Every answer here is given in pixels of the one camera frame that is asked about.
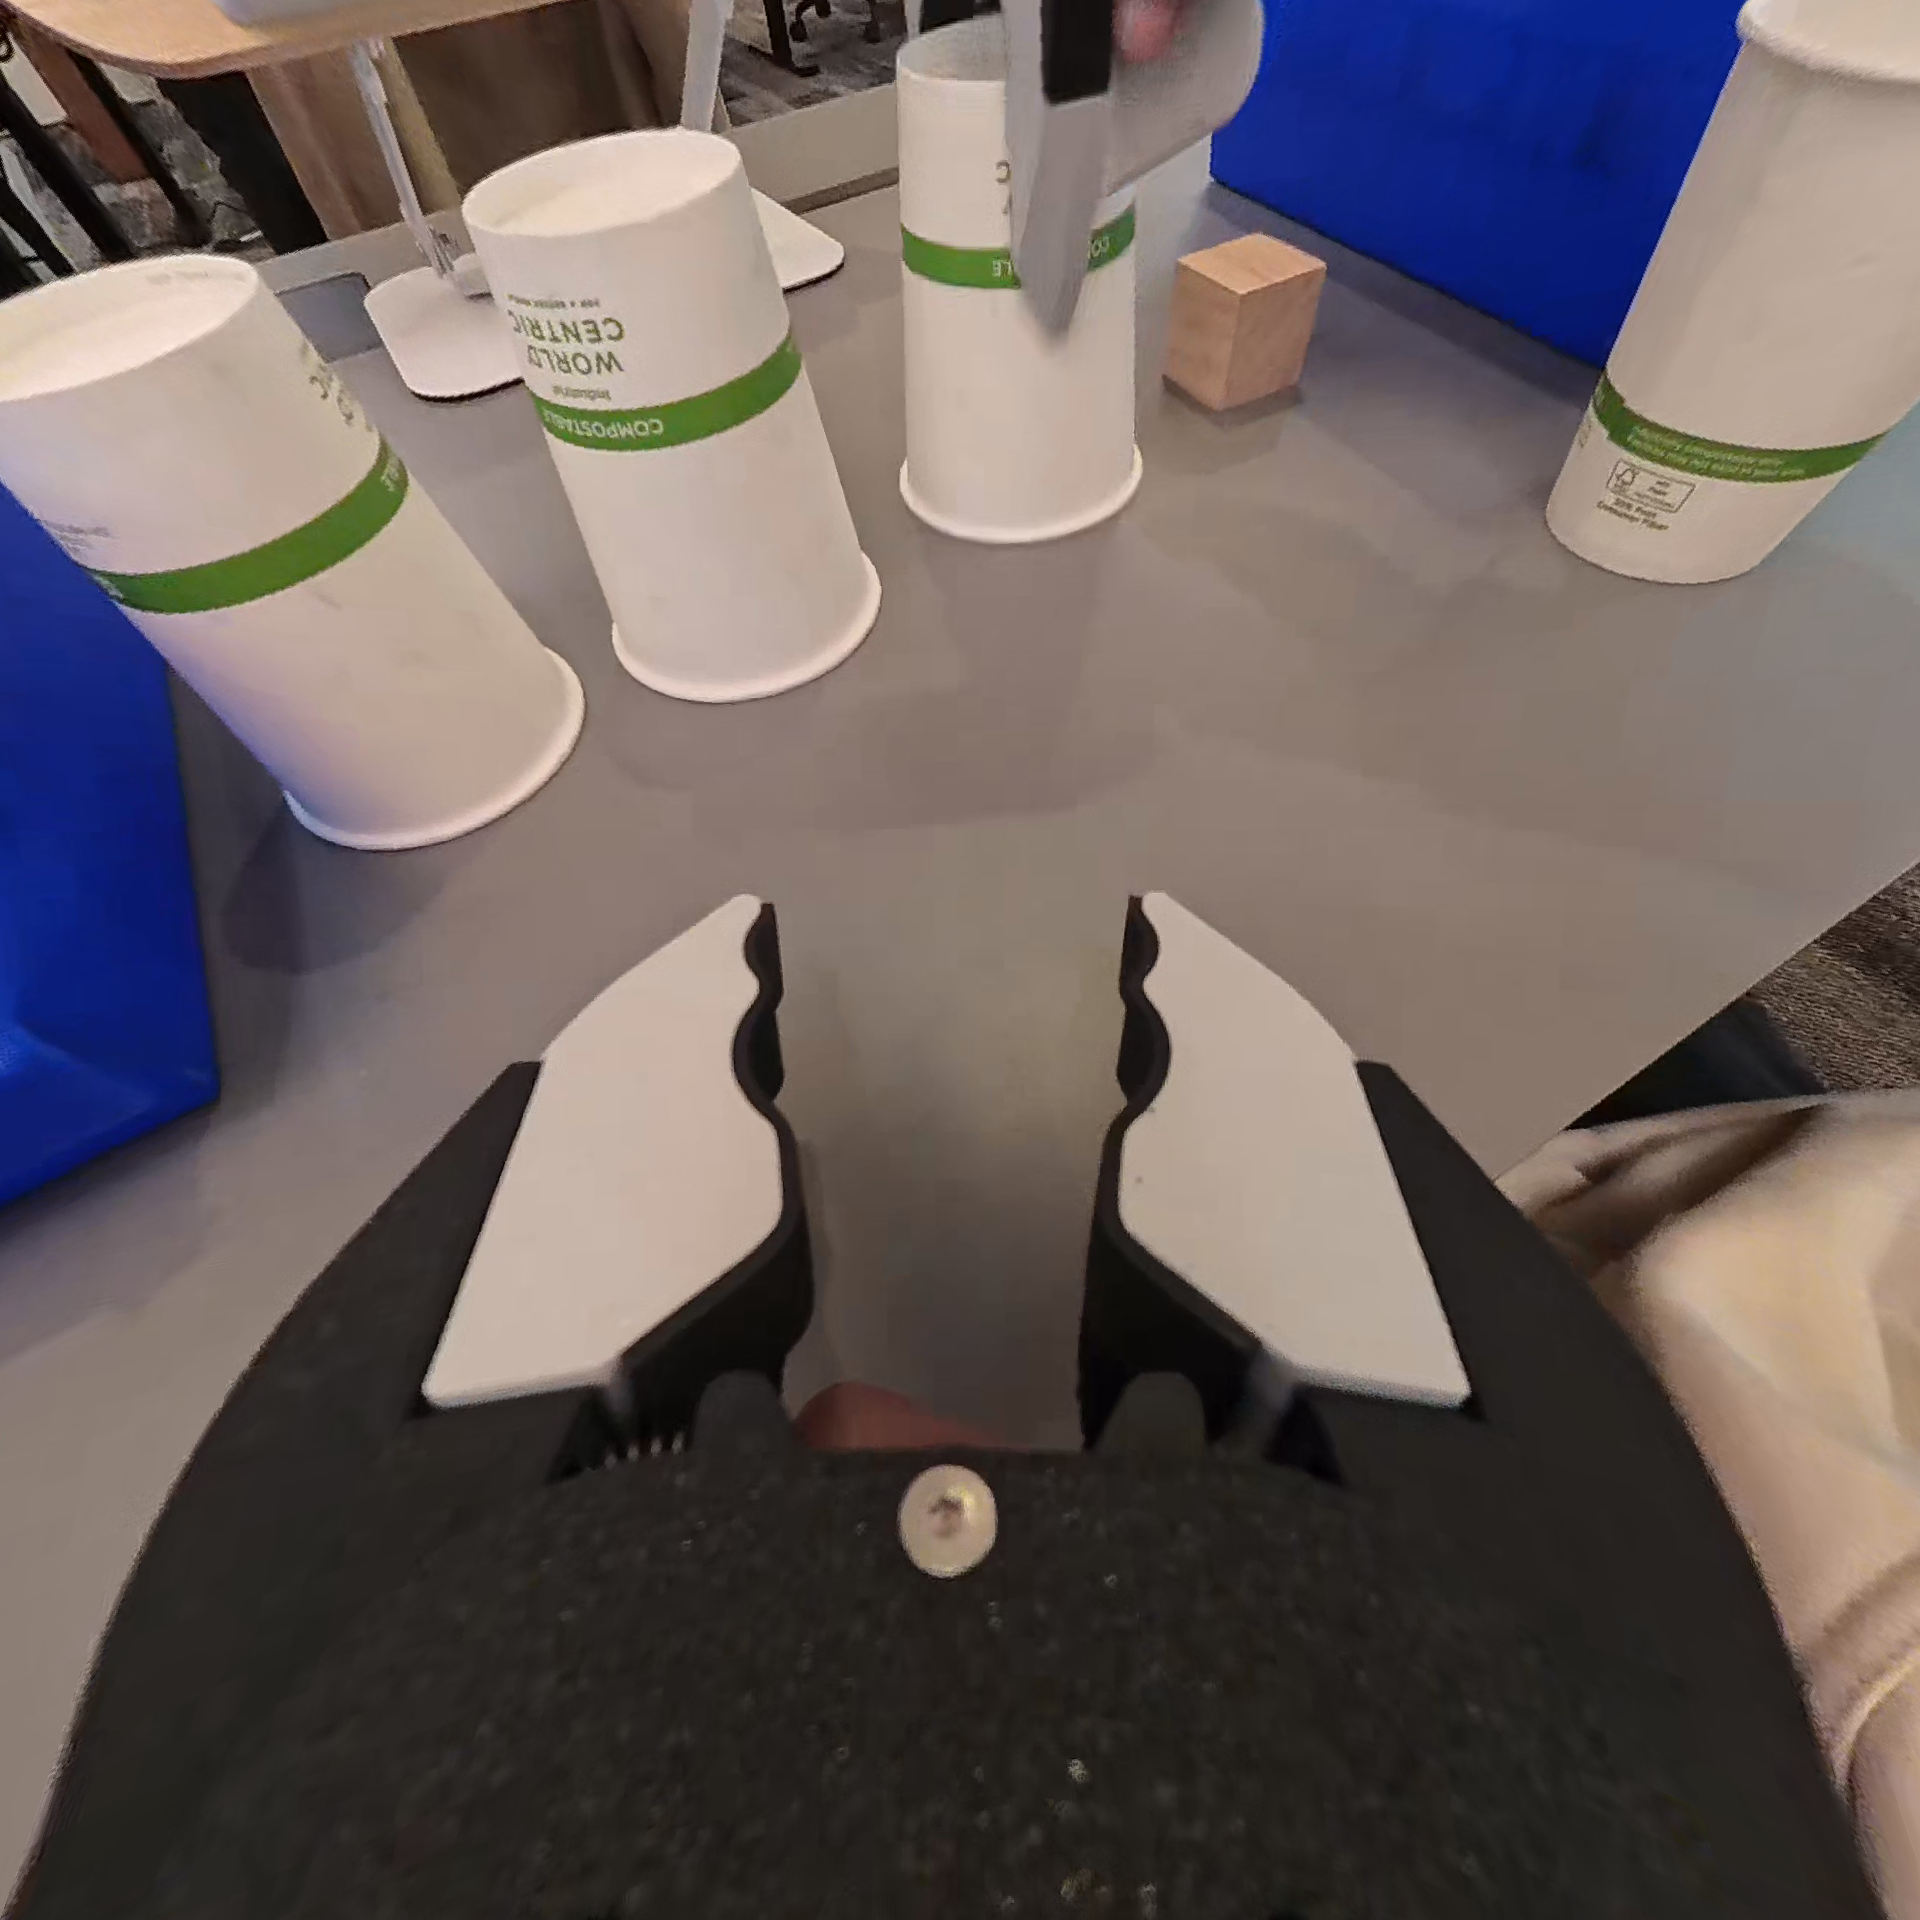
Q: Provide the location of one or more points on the wooden cube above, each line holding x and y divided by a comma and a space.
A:
1243, 331

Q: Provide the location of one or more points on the blue plastic bin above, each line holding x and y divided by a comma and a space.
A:
1424, 150
90, 901

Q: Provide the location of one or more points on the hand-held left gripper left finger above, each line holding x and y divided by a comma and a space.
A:
622, 1200

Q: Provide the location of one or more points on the person's torso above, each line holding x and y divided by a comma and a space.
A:
1770, 1319

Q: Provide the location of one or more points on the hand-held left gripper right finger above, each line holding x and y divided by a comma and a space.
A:
1275, 1200

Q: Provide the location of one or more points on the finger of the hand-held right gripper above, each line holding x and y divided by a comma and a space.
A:
1184, 99
1059, 196

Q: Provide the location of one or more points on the white paper cup green band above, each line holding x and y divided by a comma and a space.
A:
1003, 435
721, 556
1723, 301
345, 661

